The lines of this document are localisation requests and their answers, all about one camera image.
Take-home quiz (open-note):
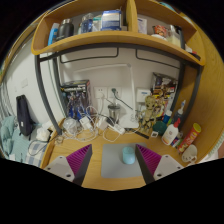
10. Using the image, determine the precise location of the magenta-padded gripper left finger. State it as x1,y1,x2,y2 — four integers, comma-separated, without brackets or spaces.
44,143,94,187

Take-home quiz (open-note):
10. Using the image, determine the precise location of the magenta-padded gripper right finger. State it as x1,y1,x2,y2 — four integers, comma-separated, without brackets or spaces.
134,143,183,185

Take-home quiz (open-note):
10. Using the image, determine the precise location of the light blue computer mouse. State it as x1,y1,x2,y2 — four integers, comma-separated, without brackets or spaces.
121,146,136,165

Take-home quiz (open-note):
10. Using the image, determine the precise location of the white mug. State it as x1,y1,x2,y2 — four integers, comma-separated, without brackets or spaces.
181,143,198,164

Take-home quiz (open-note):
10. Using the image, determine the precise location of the white red-pump lotion bottle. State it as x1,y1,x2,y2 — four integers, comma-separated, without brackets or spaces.
161,118,182,146

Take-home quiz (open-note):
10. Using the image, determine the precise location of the red chips can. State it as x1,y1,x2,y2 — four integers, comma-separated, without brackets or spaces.
177,122,202,154

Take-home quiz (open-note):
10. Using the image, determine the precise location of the black ruler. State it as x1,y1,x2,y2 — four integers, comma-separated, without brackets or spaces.
136,128,151,138

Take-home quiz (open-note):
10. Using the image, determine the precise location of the white crumpled tissue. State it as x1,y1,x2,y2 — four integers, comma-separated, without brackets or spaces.
35,126,52,143

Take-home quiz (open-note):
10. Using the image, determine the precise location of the clear plastic jar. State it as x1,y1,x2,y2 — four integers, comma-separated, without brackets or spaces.
62,118,78,134

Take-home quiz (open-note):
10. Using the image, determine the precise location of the white charger block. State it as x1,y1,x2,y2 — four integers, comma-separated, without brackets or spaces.
79,115,93,130

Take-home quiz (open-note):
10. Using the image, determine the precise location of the blue spray bottle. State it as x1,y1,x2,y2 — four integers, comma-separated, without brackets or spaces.
173,99,187,126

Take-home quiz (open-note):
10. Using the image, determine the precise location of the brown tree figure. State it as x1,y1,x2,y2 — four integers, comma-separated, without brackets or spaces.
138,95,158,136

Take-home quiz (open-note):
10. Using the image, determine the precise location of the teal cloth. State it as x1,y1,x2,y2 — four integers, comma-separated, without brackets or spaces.
0,114,31,164

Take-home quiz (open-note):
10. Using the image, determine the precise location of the black hanging bag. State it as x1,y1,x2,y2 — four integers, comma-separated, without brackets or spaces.
15,94,34,137

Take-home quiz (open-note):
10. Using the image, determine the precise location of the glass cup dark lid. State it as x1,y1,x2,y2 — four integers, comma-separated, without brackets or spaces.
107,103,122,124

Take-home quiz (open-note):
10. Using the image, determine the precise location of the blue model kit box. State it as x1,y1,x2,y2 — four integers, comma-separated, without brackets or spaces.
59,79,93,119

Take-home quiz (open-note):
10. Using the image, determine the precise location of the colourful printed figure box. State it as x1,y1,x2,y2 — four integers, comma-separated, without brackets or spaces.
151,72,179,113

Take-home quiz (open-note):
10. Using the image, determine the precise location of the white tangled cable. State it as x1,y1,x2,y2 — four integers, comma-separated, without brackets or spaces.
56,103,118,144

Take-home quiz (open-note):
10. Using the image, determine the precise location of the wooden shelf unit black frame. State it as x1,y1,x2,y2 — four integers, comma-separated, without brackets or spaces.
30,0,208,136

